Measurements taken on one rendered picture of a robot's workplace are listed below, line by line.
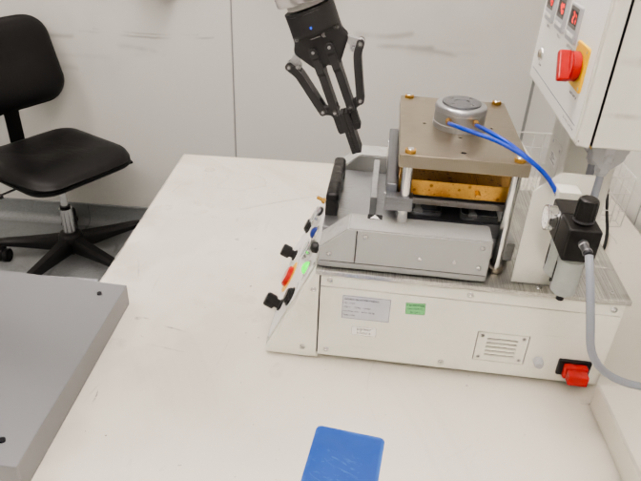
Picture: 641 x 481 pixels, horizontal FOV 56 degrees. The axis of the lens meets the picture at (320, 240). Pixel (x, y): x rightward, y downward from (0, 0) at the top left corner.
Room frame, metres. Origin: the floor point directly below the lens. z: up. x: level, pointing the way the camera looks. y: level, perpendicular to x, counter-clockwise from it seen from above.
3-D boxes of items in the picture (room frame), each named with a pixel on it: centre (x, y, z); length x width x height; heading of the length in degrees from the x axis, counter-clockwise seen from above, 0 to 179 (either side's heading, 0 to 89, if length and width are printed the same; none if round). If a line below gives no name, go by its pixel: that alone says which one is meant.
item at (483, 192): (0.89, -0.20, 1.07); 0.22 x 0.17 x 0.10; 175
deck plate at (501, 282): (0.90, -0.24, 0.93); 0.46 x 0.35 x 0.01; 85
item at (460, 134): (0.88, -0.24, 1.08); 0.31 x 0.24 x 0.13; 175
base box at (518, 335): (0.89, -0.20, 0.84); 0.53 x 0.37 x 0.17; 85
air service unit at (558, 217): (0.67, -0.31, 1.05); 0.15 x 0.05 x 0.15; 175
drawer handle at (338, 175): (0.92, -0.02, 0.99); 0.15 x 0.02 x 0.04; 175
